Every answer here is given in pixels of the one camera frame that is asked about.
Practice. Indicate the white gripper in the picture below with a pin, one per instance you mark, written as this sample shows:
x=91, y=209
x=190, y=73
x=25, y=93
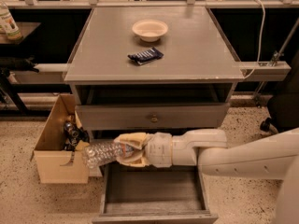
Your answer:
x=160, y=149

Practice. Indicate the clear plastic water bottle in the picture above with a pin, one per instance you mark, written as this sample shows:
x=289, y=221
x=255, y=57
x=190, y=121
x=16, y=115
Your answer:
x=105, y=152

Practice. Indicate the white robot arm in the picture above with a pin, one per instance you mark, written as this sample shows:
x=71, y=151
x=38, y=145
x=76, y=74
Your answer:
x=272, y=157

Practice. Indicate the brass top drawer knob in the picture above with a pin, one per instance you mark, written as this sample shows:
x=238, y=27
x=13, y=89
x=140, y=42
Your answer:
x=153, y=119

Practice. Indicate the grey top drawer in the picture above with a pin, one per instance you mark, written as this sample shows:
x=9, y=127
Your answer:
x=128, y=117

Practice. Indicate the grey drawer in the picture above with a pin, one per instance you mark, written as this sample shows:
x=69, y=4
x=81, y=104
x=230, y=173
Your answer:
x=128, y=117
x=99, y=136
x=149, y=195

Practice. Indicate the grey middle drawer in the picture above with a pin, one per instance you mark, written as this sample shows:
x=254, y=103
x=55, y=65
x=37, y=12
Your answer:
x=99, y=136

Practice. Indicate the grey bottom drawer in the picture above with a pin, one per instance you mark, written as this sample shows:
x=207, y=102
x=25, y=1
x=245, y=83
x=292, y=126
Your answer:
x=149, y=195

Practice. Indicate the grey drawer cabinet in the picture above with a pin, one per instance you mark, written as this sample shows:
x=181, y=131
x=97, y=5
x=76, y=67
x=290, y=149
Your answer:
x=197, y=68

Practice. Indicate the green labelled bottle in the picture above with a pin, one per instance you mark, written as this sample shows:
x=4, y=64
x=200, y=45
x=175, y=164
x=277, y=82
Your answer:
x=8, y=23

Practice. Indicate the yellow sponge in box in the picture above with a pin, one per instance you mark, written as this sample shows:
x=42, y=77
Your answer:
x=81, y=145

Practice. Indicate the dark cans in box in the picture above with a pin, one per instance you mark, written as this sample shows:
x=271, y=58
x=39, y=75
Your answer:
x=73, y=136

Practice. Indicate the cardboard box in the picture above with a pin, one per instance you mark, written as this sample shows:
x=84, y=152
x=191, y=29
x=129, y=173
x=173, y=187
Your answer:
x=54, y=164

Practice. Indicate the white paper bowl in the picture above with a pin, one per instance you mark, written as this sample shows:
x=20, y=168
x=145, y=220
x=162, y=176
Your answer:
x=150, y=30

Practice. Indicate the black office chair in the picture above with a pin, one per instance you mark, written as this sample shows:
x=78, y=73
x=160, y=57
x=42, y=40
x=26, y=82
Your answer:
x=283, y=107

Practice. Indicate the dark side table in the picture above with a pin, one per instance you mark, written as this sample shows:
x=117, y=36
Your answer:
x=8, y=64

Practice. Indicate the metal clamp rod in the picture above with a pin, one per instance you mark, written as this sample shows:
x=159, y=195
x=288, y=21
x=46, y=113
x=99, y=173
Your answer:
x=277, y=54

